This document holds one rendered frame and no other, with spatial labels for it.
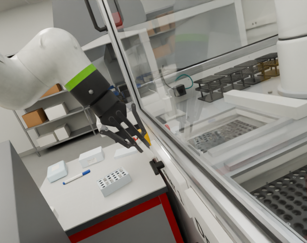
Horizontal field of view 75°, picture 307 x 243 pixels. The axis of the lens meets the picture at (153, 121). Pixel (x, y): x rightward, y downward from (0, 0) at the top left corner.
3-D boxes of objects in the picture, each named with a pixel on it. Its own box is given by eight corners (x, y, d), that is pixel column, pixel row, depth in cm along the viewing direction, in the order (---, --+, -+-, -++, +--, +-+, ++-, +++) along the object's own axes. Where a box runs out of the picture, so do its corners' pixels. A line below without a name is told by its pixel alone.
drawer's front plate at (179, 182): (191, 219, 49) (179, 182, 45) (158, 166, 76) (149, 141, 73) (197, 216, 49) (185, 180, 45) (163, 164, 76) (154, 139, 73)
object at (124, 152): (114, 159, 107) (113, 156, 107) (117, 152, 115) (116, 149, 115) (137, 153, 106) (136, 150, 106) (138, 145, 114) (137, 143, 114)
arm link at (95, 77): (65, 94, 46) (96, 68, 47) (73, 89, 57) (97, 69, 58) (84, 113, 48) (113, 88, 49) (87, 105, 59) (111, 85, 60)
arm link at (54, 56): (54, 10, 42) (61, 24, 53) (6, 48, 41) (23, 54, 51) (100, 65, 47) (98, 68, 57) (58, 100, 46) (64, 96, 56)
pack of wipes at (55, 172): (68, 175, 107) (64, 168, 106) (49, 184, 104) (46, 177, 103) (66, 165, 121) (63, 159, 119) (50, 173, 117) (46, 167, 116)
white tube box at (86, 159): (82, 168, 109) (78, 160, 108) (83, 161, 118) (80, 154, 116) (104, 159, 111) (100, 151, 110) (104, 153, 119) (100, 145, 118)
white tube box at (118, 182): (104, 197, 78) (100, 189, 77) (99, 188, 86) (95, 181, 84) (131, 181, 83) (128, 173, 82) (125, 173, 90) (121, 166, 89)
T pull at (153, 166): (155, 176, 56) (154, 172, 55) (150, 164, 63) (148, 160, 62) (167, 171, 56) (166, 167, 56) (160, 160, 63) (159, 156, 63)
